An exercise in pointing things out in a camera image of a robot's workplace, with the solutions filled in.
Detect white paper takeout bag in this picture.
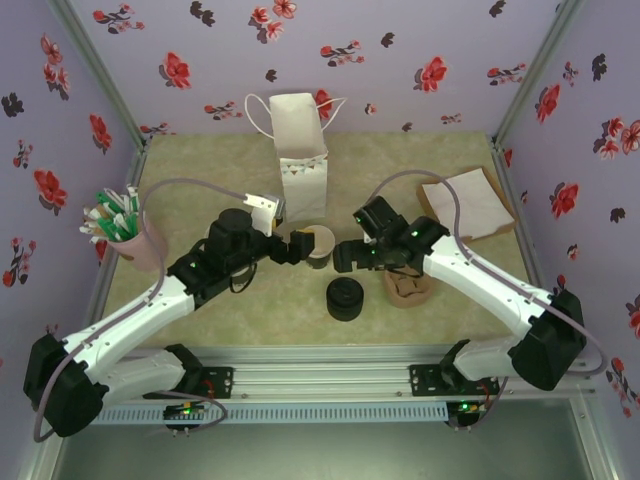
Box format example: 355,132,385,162
244,92,349,224

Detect white paper napkins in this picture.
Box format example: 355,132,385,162
422,167,516,239

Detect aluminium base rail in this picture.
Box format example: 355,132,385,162
84,344,604,401

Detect brown napkin tray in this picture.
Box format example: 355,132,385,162
417,166,517,244

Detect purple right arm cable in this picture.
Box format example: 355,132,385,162
370,169,609,431

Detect dark paper coffee cup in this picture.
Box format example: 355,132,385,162
303,224,337,272

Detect green wrapped straw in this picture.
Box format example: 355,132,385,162
97,217,126,244
96,188,132,221

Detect stack of black cup lids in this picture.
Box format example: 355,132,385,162
324,277,365,322

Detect brown pulp cup carrier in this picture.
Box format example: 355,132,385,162
382,267,437,311

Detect aluminium side rail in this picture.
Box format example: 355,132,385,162
492,139,569,359
74,142,154,364

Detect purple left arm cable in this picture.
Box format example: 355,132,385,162
32,178,251,446

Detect pink straw holder cup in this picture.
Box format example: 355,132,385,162
107,209,169,274

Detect black base controller board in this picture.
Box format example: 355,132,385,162
163,399,207,430
446,398,490,430

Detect white slotted cable duct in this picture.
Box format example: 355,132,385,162
66,402,450,426

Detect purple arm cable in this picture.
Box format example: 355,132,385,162
370,169,609,431
32,178,251,446

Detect aluminium frame post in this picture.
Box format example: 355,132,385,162
492,0,587,146
47,0,151,149

